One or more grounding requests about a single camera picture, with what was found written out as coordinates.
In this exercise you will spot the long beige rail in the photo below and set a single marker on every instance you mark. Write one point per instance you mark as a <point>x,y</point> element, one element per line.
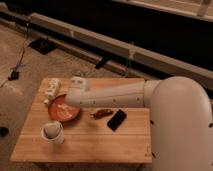
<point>140,55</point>

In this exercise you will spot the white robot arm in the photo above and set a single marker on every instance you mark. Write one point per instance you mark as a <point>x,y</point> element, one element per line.
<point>180,113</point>

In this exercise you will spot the black smartphone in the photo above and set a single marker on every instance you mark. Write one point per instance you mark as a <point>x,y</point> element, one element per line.
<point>116,120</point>

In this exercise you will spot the dark object at left edge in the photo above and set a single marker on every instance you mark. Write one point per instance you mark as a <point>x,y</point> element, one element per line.
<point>4,131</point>

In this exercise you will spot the wooden table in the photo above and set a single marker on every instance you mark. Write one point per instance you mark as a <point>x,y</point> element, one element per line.
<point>86,140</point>

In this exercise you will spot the white cup with cloth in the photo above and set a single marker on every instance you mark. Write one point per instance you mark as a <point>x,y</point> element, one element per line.
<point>52,131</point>

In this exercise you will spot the orange ceramic bowl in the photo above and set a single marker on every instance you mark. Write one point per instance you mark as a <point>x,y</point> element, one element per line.
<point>60,111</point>

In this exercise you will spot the black floor bracket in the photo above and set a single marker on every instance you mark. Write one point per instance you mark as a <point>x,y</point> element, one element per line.
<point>101,63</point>

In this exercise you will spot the red dried chili pepper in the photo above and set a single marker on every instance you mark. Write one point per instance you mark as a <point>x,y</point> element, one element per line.
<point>101,113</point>

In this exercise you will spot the black power adapter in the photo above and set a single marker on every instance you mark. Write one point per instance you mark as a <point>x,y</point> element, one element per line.
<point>14,75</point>

